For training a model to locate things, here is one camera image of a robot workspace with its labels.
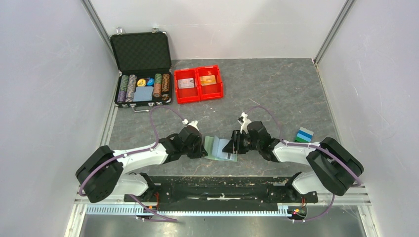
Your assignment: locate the white card in bin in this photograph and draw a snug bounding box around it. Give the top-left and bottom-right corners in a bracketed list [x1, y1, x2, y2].
[177, 78, 195, 89]

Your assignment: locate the green card holder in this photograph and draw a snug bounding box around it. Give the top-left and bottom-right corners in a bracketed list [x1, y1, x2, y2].
[204, 136, 238, 162]

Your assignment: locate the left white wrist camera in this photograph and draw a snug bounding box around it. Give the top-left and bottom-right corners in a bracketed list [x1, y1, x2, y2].
[182, 119, 199, 131]

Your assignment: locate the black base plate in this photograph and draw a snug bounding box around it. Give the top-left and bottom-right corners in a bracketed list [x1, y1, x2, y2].
[137, 176, 318, 211]

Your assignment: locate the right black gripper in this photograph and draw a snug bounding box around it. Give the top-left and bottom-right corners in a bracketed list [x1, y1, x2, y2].
[222, 129, 261, 154]

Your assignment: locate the red bin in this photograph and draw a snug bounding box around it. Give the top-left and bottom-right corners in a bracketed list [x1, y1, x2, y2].
[174, 69, 200, 104]
[196, 65, 224, 100]

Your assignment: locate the right red bin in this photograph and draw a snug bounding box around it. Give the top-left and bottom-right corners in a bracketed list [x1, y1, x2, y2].
[196, 65, 224, 100]

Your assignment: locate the left red bin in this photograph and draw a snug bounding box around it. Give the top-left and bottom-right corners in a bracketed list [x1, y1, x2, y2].
[174, 69, 200, 104]

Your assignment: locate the white credit card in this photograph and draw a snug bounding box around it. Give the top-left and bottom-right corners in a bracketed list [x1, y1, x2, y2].
[213, 139, 237, 161]

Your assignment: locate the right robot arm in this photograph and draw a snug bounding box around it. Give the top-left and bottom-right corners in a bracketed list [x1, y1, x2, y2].
[223, 121, 364, 201]

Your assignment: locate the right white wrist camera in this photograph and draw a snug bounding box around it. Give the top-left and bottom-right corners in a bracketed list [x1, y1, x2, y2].
[238, 112, 252, 134]

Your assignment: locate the blue green card stack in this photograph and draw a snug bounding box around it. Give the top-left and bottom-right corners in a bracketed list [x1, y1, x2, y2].
[294, 127, 314, 143]

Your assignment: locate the black poker chip case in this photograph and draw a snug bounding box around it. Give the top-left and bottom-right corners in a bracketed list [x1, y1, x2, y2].
[110, 31, 174, 109]

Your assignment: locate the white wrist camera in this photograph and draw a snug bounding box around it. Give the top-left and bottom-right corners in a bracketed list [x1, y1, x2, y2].
[182, 119, 199, 131]
[238, 112, 252, 134]

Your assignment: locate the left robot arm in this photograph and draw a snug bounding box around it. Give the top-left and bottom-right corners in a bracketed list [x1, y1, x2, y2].
[75, 125, 208, 203]

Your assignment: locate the yellow dealer chip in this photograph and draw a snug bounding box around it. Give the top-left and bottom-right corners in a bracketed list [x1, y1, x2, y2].
[136, 79, 147, 87]

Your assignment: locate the blue playing card deck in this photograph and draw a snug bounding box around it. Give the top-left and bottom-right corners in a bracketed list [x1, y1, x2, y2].
[133, 86, 154, 102]

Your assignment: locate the aluminium frame rail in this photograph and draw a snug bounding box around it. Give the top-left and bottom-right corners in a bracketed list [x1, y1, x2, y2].
[74, 186, 371, 218]

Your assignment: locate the orange card in bin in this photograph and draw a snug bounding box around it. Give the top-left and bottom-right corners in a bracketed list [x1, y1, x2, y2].
[200, 75, 217, 86]

